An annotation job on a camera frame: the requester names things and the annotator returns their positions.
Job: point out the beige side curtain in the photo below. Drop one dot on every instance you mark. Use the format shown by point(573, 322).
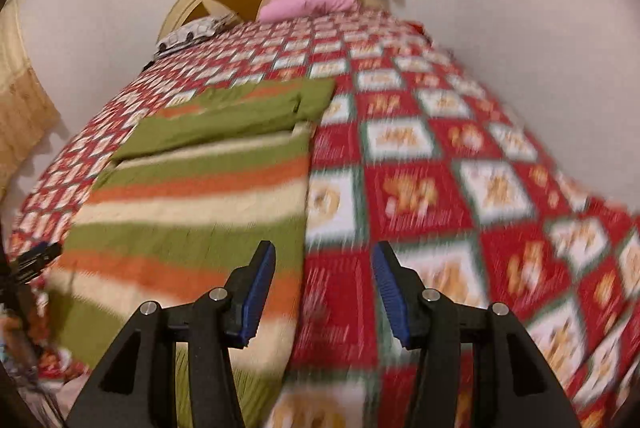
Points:
point(26, 111)

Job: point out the green orange cream striped sweater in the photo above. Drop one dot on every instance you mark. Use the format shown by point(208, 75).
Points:
point(180, 205)

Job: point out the red patchwork bear bedspread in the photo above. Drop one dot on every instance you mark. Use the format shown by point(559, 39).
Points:
point(411, 150)

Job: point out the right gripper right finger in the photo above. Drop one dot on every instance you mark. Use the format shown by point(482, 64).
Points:
point(513, 385)

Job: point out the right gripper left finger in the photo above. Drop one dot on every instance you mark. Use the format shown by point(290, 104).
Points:
point(134, 384)

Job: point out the pink pillow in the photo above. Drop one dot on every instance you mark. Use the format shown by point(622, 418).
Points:
point(282, 10)

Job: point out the grey white patterned pillow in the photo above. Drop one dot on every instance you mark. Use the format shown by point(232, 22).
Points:
point(194, 32)

